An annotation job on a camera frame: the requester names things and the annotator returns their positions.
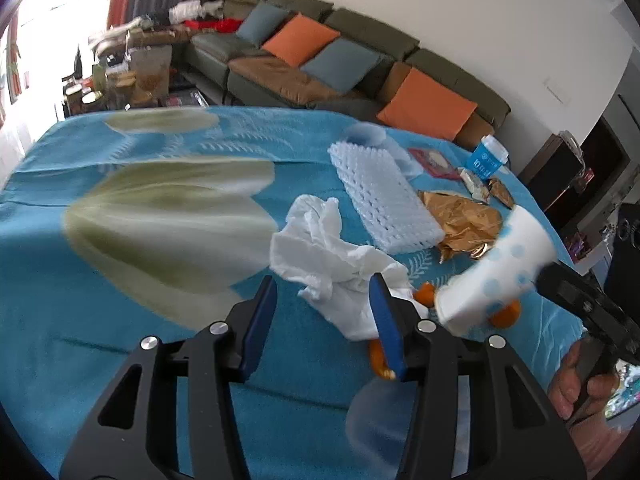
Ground dark coffee table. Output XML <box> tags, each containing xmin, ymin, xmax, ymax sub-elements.
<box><xmin>62</xmin><ymin>72</ymin><xmax>207</xmax><ymax>117</ymax></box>

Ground white paper cup blue dots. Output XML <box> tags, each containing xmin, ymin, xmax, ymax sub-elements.
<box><xmin>433</xmin><ymin>207</ymin><xmax>556</xmax><ymax>336</ymax></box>

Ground small gold packet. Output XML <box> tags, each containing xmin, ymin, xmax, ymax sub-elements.
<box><xmin>487</xmin><ymin>178</ymin><xmax>516</xmax><ymax>210</ymax></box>

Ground red cloth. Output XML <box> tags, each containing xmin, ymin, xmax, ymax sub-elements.
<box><xmin>182</xmin><ymin>18</ymin><xmax>244</xmax><ymax>35</ymax></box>

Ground person's right forearm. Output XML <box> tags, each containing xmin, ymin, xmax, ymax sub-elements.
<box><xmin>565</xmin><ymin>405</ymin><xmax>636</xmax><ymax>480</ymax></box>

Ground small snack packet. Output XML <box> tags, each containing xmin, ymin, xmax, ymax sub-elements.
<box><xmin>459</xmin><ymin>168</ymin><xmax>494</xmax><ymax>204</ymax></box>

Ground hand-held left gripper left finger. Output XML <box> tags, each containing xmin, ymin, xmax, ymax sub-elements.
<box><xmin>60</xmin><ymin>275</ymin><xmax>278</xmax><ymax>480</ymax></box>

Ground red packet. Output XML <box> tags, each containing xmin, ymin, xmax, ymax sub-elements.
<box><xmin>407</xmin><ymin>147</ymin><xmax>464</xmax><ymax>180</ymax></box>

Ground green sofa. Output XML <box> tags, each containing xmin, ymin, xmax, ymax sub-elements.
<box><xmin>172</xmin><ymin>0</ymin><xmax>511</xmax><ymax>149</ymax></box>

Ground person's right hand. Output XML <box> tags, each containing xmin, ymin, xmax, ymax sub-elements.
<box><xmin>549</xmin><ymin>342</ymin><xmax>621</xmax><ymax>423</ymax></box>

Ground brown paper bag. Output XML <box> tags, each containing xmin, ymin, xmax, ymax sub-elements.
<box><xmin>132</xmin><ymin>47</ymin><xmax>174</xmax><ymax>106</ymax></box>

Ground white clothes pile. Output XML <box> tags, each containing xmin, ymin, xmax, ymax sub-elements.
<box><xmin>168</xmin><ymin>0</ymin><xmax>224</xmax><ymax>24</ymax></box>

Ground dark wooden cabinet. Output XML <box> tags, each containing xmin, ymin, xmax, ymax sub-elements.
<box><xmin>517</xmin><ymin>115</ymin><xmax>640</xmax><ymax>272</ymax></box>

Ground blue cushion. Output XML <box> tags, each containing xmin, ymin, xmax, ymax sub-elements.
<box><xmin>234</xmin><ymin>0</ymin><xmax>291</xmax><ymax>49</ymax></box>
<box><xmin>299</xmin><ymin>37</ymin><xmax>386</xmax><ymax>95</ymax></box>

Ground white tissue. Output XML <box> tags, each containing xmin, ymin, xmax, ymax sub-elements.
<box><xmin>270</xmin><ymin>195</ymin><xmax>417</xmax><ymax>342</ymax></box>

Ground blue paper cup white lid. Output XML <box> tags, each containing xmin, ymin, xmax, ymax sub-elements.
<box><xmin>467</xmin><ymin>135</ymin><xmax>510</xmax><ymax>184</ymax></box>

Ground orange cushion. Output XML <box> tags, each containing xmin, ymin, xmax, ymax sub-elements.
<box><xmin>261</xmin><ymin>13</ymin><xmax>341</xmax><ymax>69</ymax></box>
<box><xmin>375</xmin><ymin>67</ymin><xmax>479</xmax><ymax>142</ymax></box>

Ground blue printed blanket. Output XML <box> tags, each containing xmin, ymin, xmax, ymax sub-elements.
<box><xmin>0</xmin><ymin>105</ymin><xmax>587</xmax><ymax>480</ymax></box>

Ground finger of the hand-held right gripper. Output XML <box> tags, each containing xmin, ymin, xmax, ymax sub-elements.
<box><xmin>537</xmin><ymin>262</ymin><xmax>608</xmax><ymax>326</ymax></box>

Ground gold foil wrapper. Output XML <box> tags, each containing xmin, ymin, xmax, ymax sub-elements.
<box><xmin>417</xmin><ymin>190</ymin><xmax>504</xmax><ymax>264</ymax></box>

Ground white foam net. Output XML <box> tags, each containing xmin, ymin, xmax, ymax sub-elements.
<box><xmin>328</xmin><ymin>141</ymin><xmax>445</xmax><ymax>255</ymax></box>

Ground clear plastic film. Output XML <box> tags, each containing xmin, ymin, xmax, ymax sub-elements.
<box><xmin>342</xmin><ymin>122</ymin><xmax>422</xmax><ymax>179</ymax></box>
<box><xmin>344</xmin><ymin>377</ymin><xmax>419</xmax><ymax>467</ymax></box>

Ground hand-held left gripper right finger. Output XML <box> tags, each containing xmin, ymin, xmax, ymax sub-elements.
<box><xmin>368</xmin><ymin>272</ymin><xmax>586</xmax><ymax>480</ymax></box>

